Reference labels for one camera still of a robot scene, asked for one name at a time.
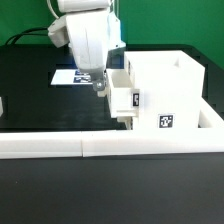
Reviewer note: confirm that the white side barrier rail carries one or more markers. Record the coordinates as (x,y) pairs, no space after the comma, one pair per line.
(208,117)

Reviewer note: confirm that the white front barrier rail left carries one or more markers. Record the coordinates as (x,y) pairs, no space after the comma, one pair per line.
(40,145)

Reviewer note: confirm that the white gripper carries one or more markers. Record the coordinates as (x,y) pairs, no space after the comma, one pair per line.
(88,32)

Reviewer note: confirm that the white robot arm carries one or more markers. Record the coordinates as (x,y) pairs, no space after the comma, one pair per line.
(73,6)

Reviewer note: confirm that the white front barrier rail right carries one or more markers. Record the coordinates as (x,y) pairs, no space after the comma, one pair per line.
(153,141)

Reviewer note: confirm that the white marker tag sheet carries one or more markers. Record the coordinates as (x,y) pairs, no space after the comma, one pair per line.
(70,77)

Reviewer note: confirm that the white drawer cabinet box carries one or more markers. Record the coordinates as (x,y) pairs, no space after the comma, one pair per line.
(170,85)

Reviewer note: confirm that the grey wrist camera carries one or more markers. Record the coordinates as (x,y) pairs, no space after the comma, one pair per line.
(57,32)

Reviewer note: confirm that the white drawer with knob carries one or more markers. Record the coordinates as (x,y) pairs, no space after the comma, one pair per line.
(128,121)

